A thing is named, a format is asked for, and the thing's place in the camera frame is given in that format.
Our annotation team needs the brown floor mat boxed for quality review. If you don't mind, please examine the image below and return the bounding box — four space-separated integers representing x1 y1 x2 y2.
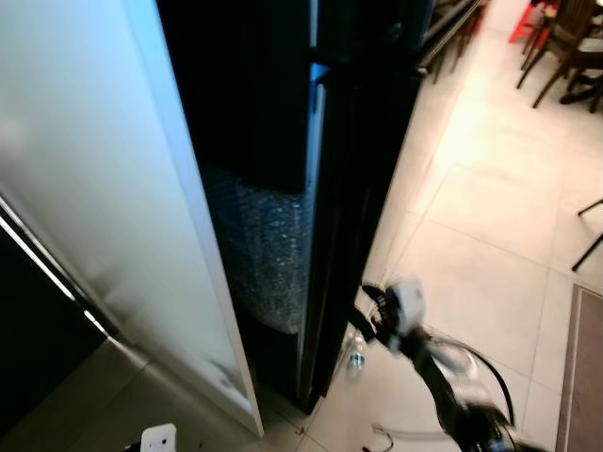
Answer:
555 285 603 452

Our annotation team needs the dark glossy cabinet front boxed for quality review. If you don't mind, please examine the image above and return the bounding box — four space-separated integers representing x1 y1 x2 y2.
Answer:
0 202 119 427

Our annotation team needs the black metal frame leg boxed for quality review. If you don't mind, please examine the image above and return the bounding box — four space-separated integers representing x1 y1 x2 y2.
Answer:
571 197 603 275

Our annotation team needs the clear bubble wrap sheet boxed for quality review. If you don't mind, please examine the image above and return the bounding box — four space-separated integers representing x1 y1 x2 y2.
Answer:
202 168 309 337

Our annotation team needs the red plastic stool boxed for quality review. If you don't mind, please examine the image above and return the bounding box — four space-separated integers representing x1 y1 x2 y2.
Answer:
508 0 535 45

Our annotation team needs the dark slatted furniture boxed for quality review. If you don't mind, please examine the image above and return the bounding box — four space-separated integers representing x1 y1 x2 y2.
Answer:
418 0 492 83

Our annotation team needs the black fridge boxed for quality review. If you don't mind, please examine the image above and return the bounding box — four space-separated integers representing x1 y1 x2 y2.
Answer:
155 0 427 411

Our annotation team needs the clear plastic water bottle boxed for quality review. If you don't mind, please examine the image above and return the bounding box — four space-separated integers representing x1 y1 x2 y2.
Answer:
343 333 369 379

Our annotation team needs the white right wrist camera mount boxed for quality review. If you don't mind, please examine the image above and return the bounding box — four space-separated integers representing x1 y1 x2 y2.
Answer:
387 277 428 336

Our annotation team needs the thin black floor cable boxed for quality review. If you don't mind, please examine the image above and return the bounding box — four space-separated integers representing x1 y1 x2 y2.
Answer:
371 423 446 445

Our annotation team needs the dark wooden dining chair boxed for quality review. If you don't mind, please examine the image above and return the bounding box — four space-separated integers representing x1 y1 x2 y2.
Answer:
515 0 603 110

